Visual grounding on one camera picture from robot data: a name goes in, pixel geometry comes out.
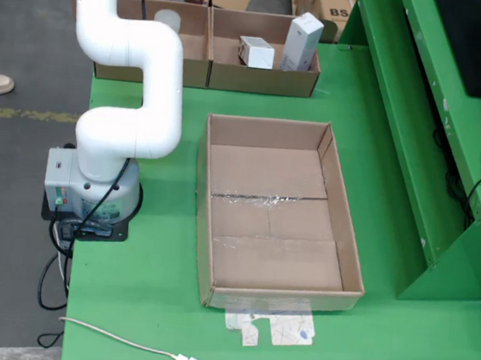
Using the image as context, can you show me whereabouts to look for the cardboard tray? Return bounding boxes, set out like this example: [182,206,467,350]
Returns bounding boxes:
[180,107,384,325]

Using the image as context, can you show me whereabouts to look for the tall white carton box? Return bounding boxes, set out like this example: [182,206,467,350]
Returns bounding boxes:
[277,9,326,76]

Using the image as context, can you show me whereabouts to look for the grey robot base box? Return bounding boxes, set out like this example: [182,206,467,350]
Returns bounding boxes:
[41,147,76,209]

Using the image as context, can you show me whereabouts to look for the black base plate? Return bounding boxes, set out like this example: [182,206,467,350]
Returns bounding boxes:
[38,187,133,246]

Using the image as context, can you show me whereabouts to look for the black power cable loops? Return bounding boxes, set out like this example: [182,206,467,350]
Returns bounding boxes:
[31,226,78,350]

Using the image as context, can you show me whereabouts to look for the open cardboard box with flap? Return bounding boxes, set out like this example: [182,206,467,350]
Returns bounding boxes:
[63,0,220,92]

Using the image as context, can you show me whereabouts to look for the green metal shelf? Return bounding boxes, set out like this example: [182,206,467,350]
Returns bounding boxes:
[310,0,481,311]

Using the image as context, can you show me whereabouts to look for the small white carton box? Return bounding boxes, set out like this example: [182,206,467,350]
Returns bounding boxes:
[235,35,277,71]

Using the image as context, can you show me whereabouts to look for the white plastic bottle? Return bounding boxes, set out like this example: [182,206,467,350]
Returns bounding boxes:
[151,7,183,35]

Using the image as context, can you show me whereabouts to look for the long black arm cable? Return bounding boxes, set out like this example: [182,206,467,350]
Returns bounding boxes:
[53,0,149,248]

